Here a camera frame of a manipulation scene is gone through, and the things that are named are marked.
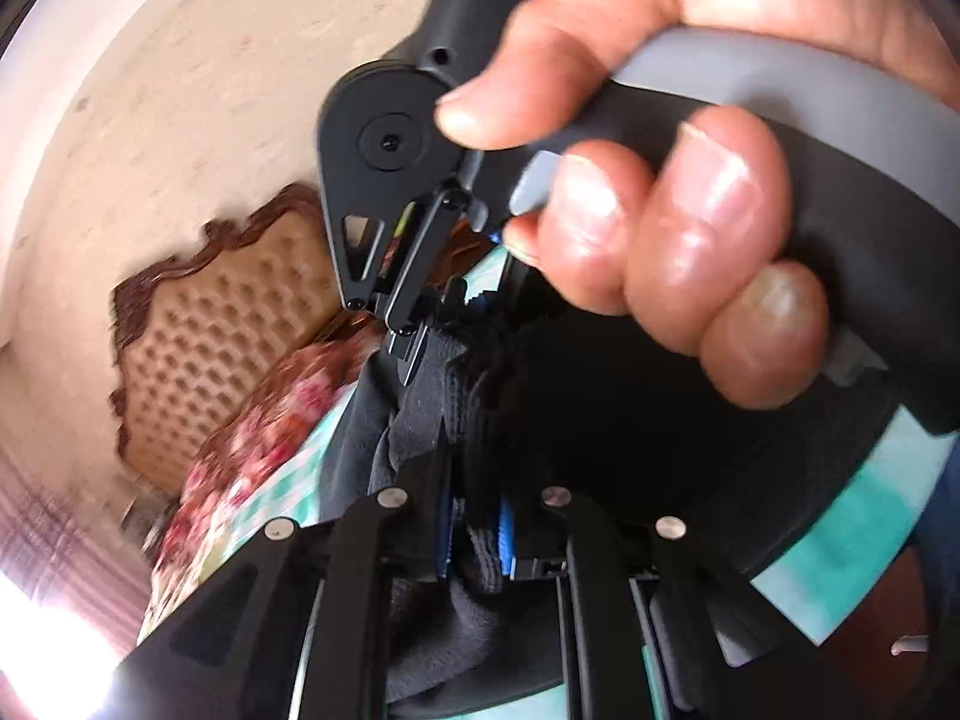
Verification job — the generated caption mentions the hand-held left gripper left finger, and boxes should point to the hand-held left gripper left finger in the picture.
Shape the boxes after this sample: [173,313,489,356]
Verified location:
[112,487,455,720]

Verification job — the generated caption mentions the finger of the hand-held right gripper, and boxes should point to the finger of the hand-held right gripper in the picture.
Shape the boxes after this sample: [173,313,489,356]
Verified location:
[322,187,466,385]

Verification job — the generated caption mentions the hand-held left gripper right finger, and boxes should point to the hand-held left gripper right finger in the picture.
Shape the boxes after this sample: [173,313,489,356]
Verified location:
[495,487,751,720]

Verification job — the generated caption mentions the black pants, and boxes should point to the black pants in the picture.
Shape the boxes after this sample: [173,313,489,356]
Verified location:
[330,270,901,720]

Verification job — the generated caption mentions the person's right hand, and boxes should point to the person's right hand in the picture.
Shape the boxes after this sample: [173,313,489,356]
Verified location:
[435,0,960,410]

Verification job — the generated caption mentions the floral quilt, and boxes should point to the floral quilt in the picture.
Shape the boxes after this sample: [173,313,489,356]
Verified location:
[139,315,383,638]

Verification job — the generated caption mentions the tufted leather carved headboard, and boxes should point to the tufted leather carved headboard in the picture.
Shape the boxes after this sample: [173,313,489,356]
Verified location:
[109,184,353,496]

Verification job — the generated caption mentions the teal white checked cloth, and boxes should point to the teal white checked cloth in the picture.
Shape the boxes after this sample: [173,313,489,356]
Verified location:
[296,247,957,720]

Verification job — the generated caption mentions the pink striped curtain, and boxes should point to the pink striped curtain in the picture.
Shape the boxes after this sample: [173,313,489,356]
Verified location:
[0,457,151,616]

